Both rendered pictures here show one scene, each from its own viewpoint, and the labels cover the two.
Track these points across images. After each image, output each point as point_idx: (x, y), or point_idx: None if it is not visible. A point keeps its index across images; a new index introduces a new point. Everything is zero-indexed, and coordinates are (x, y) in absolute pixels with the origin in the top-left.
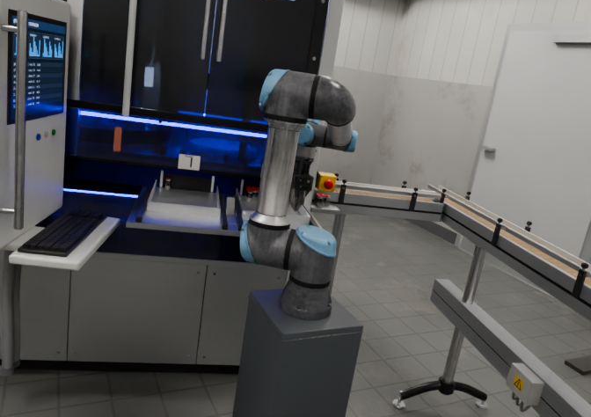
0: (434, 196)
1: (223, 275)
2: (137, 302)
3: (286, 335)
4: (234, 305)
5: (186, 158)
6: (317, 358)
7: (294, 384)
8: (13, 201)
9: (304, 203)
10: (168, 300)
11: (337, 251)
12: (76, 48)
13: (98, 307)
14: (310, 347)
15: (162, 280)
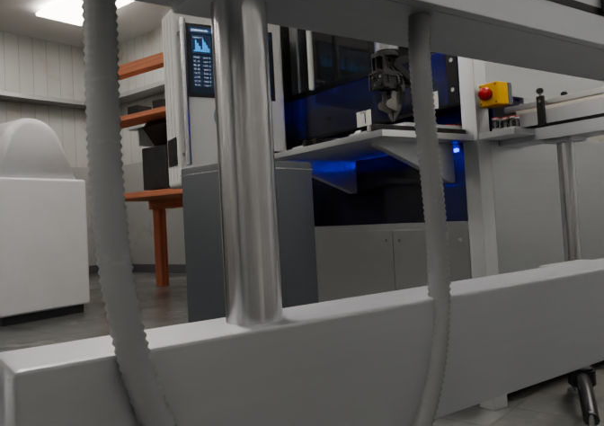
0: None
1: (407, 242)
2: (348, 278)
3: (182, 170)
4: (422, 281)
5: (360, 115)
6: (210, 198)
7: (197, 226)
8: (202, 153)
9: (469, 130)
10: (368, 275)
11: (568, 205)
12: (295, 53)
13: (324, 284)
14: (202, 183)
15: (360, 252)
